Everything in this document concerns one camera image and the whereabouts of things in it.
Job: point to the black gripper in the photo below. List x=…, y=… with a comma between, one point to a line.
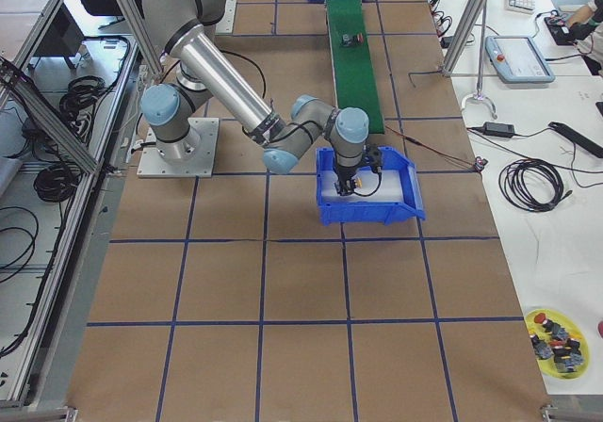
x=343, y=174

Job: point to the red push button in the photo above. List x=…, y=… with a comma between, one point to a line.
x=352, y=40

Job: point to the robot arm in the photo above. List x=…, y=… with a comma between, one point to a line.
x=178, y=27

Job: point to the yellow plate of buttons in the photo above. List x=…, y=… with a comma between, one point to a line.
x=560, y=348

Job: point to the person hand on controller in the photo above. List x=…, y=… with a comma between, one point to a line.
x=580, y=16

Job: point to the right white foam pad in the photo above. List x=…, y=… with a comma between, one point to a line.
x=389, y=190

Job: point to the right blue bin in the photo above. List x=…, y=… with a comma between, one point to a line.
x=386, y=213

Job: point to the green conveyor belt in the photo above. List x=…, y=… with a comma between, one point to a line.
x=354, y=79

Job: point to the black power adapter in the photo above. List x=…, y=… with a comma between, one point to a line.
x=498, y=129

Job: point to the right teach pendant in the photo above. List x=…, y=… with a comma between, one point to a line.
x=517, y=60

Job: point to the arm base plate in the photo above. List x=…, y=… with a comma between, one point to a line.
x=193, y=156
x=227, y=23

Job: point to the aluminium frame post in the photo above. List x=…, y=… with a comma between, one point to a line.
x=468, y=19

